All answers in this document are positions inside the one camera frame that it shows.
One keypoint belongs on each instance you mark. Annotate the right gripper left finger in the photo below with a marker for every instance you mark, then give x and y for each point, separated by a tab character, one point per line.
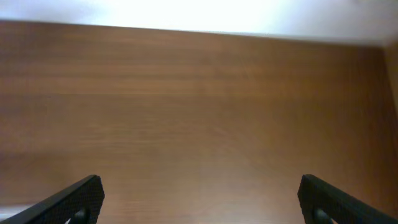
79	203

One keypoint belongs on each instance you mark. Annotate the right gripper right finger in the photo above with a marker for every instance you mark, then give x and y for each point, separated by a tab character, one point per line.
323	203

